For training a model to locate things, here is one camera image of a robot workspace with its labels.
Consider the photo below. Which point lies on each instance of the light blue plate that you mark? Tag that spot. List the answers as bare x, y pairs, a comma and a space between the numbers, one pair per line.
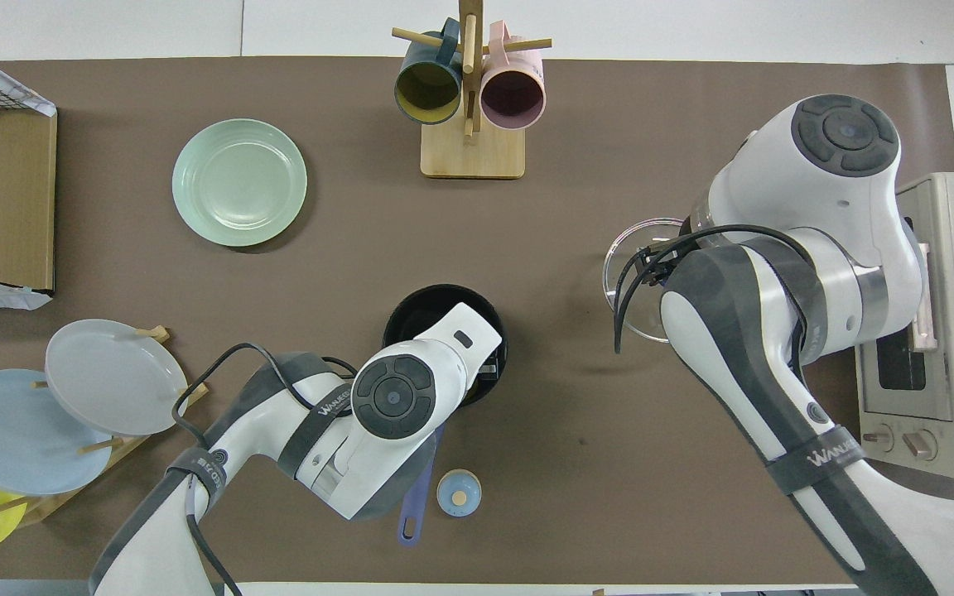
13, 439

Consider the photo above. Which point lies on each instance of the dark teal ribbed mug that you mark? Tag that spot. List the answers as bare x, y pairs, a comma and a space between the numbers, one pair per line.
427, 87

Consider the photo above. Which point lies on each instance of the small blue-topped knob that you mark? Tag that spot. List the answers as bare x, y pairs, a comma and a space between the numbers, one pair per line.
459, 493

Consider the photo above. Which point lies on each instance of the wooden mug tree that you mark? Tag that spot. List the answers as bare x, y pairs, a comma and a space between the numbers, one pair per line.
473, 157

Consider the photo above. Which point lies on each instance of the pale green plate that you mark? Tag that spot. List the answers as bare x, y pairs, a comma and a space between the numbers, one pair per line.
239, 182

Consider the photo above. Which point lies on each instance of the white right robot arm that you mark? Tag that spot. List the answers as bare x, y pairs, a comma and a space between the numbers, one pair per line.
816, 190

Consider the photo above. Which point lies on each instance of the grey plate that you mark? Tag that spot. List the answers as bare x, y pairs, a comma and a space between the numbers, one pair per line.
113, 377

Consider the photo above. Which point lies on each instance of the brown wooden board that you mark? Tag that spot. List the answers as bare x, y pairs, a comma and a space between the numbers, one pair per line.
17, 199

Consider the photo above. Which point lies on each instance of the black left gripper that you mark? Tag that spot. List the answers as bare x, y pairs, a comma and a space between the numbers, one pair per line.
488, 368

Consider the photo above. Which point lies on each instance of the dark blue saucepan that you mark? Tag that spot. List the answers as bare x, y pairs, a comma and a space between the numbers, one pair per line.
423, 310

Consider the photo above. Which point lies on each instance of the brown table mat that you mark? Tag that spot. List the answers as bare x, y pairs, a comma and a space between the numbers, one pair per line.
609, 497

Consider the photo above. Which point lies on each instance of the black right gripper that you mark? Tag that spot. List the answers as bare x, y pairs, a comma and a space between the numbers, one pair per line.
659, 263

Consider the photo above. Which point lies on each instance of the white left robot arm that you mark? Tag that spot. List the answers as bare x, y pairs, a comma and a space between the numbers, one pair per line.
394, 397

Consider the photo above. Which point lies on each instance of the wooden plate rack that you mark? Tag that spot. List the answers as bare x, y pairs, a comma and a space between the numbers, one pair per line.
55, 505

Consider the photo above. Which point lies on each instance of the pink ribbed mug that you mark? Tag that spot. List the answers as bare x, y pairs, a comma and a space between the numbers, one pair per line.
513, 95

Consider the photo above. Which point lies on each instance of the glass lid with blue knob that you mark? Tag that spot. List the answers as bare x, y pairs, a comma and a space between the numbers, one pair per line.
651, 327

